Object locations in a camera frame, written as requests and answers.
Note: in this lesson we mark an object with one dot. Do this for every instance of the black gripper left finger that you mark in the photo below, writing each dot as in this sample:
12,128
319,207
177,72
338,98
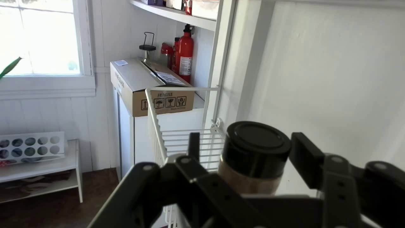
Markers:
168,194

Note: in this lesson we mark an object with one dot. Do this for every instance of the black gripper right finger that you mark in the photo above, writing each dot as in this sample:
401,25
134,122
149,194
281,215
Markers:
362,194

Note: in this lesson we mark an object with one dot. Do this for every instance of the spice bottle with black lid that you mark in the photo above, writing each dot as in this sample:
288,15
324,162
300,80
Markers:
254,147

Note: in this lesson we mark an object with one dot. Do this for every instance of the white cabinet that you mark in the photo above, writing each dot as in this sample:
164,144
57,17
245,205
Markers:
139,139

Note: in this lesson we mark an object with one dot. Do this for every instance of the brown cardboard box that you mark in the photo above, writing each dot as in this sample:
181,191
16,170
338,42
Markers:
139,80

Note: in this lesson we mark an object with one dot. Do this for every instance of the low white bench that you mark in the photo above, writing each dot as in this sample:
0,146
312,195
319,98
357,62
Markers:
38,172

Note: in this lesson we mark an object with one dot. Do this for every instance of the red fire extinguisher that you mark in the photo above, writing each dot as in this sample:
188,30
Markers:
184,55

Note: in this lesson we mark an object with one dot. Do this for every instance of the small red canister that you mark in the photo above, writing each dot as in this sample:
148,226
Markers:
169,52

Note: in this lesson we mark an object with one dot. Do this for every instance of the red snack bag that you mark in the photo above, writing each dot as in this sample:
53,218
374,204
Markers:
187,6

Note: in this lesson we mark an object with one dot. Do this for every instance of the white flat box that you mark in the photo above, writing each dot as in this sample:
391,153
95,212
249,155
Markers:
206,6

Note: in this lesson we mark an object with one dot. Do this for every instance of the white framed window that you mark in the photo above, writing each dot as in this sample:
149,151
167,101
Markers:
41,38

